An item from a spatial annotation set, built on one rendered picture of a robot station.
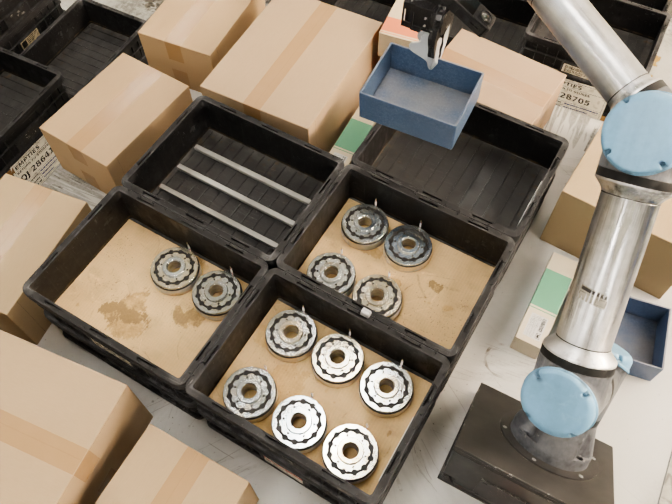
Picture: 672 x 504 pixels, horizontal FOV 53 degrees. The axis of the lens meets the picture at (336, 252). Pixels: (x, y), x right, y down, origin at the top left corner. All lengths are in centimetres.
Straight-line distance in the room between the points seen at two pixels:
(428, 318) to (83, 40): 179
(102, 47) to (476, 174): 156
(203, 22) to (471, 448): 129
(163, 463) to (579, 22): 105
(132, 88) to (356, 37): 58
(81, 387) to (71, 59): 157
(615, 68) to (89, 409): 108
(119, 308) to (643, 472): 112
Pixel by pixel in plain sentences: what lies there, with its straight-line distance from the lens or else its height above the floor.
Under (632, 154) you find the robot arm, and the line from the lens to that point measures 103.
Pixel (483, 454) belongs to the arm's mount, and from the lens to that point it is 123.
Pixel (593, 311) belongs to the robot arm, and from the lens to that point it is 109.
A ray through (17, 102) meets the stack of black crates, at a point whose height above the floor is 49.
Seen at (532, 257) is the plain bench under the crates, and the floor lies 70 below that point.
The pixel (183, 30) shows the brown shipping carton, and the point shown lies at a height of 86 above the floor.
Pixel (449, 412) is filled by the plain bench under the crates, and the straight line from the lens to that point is 148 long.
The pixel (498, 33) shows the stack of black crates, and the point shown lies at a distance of 265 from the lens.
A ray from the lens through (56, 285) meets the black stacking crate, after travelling 152.
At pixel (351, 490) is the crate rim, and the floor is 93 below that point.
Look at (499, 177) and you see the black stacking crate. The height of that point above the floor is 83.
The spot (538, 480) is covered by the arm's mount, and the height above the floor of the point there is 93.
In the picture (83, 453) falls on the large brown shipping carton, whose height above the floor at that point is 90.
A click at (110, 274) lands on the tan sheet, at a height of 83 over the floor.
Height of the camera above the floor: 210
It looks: 60 degrees down
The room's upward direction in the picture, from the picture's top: 1 degrees counter-clockwise
